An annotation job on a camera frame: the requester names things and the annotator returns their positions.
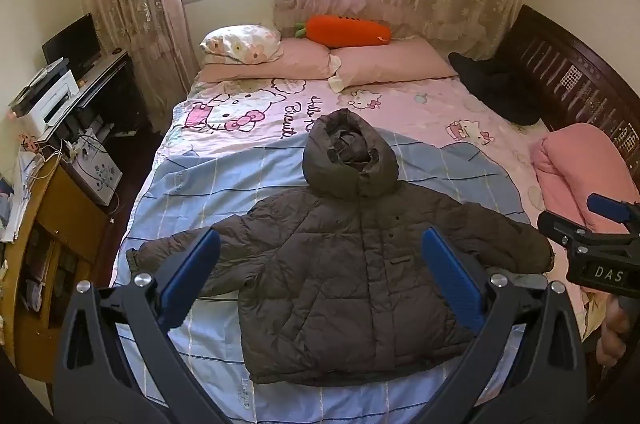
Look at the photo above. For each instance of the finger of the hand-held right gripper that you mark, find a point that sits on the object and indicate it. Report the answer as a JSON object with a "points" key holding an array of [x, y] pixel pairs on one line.
{"points": [[557, 224], [607, 206]]}

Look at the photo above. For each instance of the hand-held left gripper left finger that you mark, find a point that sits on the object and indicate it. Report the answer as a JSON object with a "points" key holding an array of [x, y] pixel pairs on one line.
{"points": [[192, 269]]}

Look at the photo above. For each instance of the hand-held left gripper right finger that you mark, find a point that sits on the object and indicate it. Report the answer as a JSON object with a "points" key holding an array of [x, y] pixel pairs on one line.
{"points": [[450, 274]]}

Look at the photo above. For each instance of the dark brown hooded puffer jacket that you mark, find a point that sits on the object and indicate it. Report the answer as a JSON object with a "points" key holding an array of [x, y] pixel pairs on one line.
{"points": [[350, 264]]}

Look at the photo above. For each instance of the person's right hand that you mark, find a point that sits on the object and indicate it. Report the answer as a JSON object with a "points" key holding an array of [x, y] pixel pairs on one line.
{"points": [[612, 334]]}

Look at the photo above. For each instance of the folded pink blanket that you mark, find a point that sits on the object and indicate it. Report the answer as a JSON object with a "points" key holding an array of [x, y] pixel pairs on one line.
{"points": [[575, 169]]}

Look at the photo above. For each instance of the cartoon printed bed sheet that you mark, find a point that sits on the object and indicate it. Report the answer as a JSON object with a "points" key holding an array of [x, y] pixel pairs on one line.
{"points": [[225, 184]]}

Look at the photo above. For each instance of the white floral computer case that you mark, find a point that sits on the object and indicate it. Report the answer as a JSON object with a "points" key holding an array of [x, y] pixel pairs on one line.
{"points": [[97, 171]]}

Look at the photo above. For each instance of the wooden desk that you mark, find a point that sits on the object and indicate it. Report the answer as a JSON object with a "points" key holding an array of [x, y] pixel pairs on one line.
{"points": [[65, 214]]}

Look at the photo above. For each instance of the dark wooden headboard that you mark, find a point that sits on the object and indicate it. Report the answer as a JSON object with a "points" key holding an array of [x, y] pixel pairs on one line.
{"points": [[560, 69]]}

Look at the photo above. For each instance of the black cloth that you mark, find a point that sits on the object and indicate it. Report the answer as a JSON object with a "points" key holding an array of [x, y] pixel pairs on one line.
{"points": [[495, 89]]}

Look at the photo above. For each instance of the pile of papers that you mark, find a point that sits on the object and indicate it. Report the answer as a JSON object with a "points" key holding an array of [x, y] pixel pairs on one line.
{"points": [[20, 199]]}

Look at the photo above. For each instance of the black computer desk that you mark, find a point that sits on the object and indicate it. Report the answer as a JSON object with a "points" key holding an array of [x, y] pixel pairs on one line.
{"points": [[110, 94]]}

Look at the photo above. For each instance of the small pink ornament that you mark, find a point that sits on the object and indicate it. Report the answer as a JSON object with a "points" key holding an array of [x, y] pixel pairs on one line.
{"points": [[28, 141]]}

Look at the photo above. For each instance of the pink pillow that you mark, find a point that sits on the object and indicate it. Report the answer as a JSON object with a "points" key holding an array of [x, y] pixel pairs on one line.
{"points": [[285, 64], [390, 61]]}

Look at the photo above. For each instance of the white printer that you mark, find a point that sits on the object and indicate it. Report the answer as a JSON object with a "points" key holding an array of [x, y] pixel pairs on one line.
{"points": [[47, 101]]}

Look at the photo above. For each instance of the small white cloth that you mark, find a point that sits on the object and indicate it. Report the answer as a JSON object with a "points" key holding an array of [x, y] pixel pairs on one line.
{"points": [[336, 76]]}

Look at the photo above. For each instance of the white floral pillow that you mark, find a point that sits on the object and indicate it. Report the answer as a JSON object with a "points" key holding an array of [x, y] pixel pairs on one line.
{"points": [[240, 44]]}

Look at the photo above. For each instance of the black monitor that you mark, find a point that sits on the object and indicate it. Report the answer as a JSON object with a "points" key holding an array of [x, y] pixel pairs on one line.
{"points": [[70, 41]]}

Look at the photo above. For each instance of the orange carrot plush toy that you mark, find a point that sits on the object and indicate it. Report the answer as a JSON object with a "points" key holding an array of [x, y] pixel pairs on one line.
{"points": [[345, 31]]}

